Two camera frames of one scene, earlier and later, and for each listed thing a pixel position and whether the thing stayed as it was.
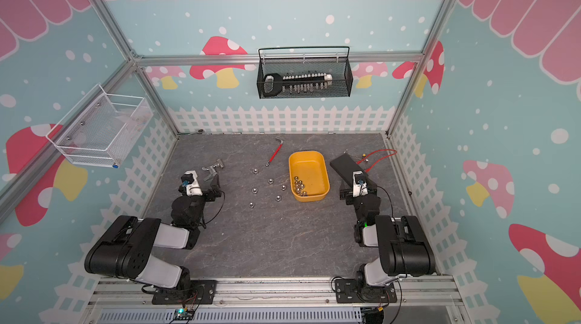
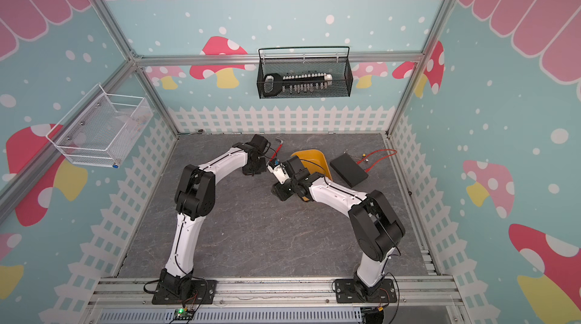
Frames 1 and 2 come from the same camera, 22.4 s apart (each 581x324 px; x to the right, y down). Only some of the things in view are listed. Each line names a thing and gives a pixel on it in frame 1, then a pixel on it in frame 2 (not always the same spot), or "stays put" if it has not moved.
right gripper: (349, 201) -> (278, 191)
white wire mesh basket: (100, 131) stays put
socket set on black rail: (274, 84) stays put
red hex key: (275, 154) stays put
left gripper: (210, 196) -> (262, 168)
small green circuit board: (184, 313) stays put
